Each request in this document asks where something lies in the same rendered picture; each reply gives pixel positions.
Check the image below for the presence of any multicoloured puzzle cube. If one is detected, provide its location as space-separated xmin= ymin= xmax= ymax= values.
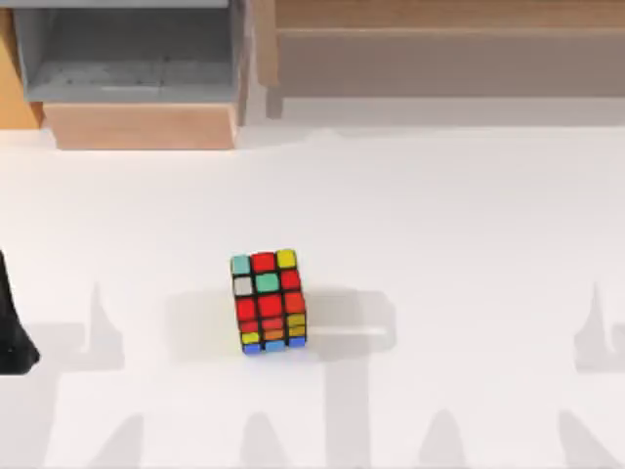
xmin=229 ymin=248 xmax=309 ymax=357

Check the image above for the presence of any pale wooden drawer front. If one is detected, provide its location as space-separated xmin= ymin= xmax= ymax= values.
xmin=42 ymin=101 xmax=239 ymax=151

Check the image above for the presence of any wooden open shelf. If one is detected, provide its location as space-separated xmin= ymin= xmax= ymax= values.
xmin=255 ymin=0 xmax=625 ymax=120

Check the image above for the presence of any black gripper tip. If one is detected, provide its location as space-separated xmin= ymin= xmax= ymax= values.
xmin=0 ymin=249 xmax=41 ymax=376

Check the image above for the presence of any wooden cupboard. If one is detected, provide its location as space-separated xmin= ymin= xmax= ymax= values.
xmin=0 ymin=0 xmax=46 ymax=132

